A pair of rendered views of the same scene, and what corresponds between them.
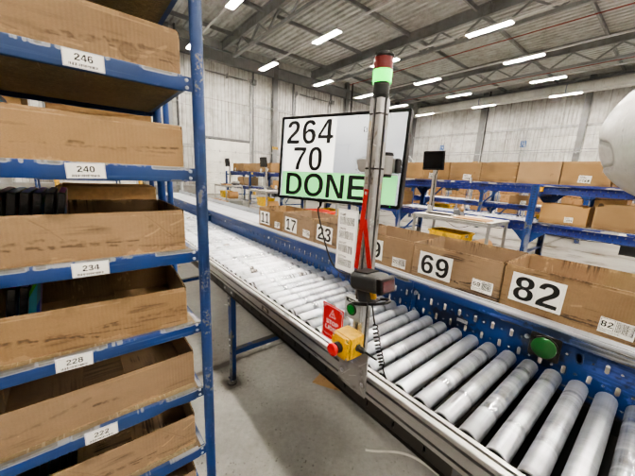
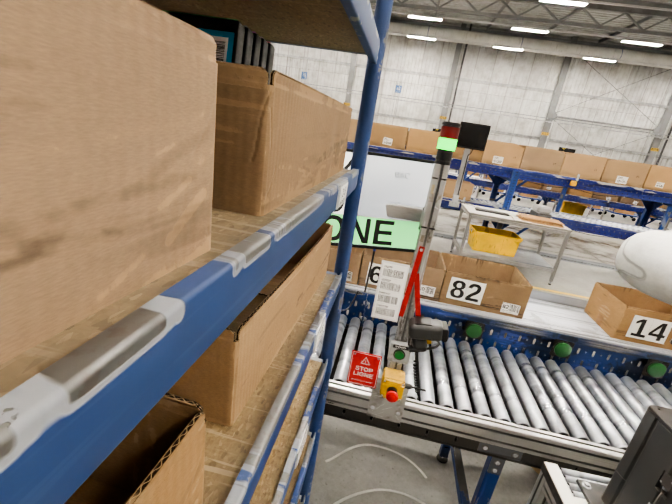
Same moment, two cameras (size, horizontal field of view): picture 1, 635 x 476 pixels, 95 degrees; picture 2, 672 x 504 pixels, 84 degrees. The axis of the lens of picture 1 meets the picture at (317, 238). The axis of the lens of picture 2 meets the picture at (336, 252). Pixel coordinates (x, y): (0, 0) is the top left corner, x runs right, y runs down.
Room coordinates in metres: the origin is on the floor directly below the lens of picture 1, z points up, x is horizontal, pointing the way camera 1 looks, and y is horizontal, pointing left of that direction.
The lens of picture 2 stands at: (0.24, 0.78, 1.61)
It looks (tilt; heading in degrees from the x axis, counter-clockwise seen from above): 19 degrees down; 317
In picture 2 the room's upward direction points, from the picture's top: 9 degrees clockwise
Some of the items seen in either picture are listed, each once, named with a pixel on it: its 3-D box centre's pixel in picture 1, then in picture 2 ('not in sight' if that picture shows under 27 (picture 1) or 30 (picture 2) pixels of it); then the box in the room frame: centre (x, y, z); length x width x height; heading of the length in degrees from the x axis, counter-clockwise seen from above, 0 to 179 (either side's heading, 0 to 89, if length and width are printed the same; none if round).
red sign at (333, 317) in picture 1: (338, 327); (372, 371); (0.88, -0.08, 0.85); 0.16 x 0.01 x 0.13; 40
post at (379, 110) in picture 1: (366, 257); (409, 304); (0.85, -0.15, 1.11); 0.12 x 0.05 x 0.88; 40
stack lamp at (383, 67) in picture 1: (383, 71); (448, 138); (0.85, -0.15, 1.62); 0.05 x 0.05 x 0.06
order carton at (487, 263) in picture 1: (467, 264); (400, 268); (1.32, -0.71, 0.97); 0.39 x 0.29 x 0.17; 40
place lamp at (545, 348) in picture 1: (542, 348); (474, 331); (0.89, -0.78, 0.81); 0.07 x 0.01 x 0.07; 40
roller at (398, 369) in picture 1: (424, 352); (409, 362); (0.96, -0.41, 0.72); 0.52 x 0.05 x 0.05; 130
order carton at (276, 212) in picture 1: (284, 217); not in sight; (2.53, 0.30, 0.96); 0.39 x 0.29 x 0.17; 40
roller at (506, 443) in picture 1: (529, 409); (488, 380); (0.71, -0.62, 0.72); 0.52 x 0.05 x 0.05; 130
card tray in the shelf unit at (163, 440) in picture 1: (111, 424); not in sight; (0.72, 0.58, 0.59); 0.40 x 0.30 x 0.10; 127
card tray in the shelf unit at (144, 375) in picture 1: (103, 365); not in sight; (0.72, 0.58, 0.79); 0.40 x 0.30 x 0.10; 131
